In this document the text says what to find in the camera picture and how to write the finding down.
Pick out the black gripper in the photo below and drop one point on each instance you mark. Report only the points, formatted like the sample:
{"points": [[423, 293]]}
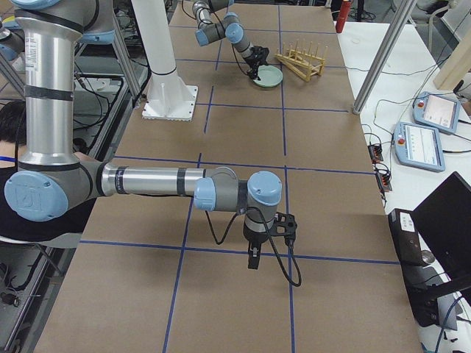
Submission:
{"points": [[253, 237], [255, 57]]}

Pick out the pale green ceramic plate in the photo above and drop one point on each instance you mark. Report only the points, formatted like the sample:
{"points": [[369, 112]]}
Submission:
{"points": [[269, 76]]}

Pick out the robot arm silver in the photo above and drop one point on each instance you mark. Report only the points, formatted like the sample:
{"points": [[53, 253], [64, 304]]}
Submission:
{"points": [[229, 28], [52, 29]]}

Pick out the wooden dish rack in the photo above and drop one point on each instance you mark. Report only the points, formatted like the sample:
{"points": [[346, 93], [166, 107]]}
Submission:
{"points": [[304, 62]]}

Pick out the brown paper table cover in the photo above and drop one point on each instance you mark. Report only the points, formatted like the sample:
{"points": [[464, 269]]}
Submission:
{"points": [[158, 275]]}

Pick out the red cylinder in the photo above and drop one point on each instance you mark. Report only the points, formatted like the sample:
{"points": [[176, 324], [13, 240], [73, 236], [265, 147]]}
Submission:
{"points": [[343, 15]]}

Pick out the black laptop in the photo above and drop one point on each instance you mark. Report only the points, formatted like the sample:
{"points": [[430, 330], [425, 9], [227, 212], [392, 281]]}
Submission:
{"points": [[432, 243]]}

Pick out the teach pendant near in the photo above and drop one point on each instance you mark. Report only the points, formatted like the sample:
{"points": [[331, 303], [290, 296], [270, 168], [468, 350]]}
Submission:
{"points": [[418, 146]]}

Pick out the teach pendant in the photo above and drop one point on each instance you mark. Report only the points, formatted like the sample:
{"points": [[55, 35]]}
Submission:
{"points": [[418, 146], [438, 111]]}

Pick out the teach pendant far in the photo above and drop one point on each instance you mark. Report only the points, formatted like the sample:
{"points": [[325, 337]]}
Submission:
{"points": [[438, 111]]}

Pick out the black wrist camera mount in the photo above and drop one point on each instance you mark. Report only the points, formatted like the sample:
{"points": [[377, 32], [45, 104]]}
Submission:
{"points": [[284, 225]]}

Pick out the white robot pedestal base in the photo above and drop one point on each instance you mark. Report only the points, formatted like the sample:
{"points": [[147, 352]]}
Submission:
{"points": [[168, 97]]}

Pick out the aluminium frame post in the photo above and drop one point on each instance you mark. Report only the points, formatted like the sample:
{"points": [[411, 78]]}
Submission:
{"points": [[390, 38], [457, 65]]}

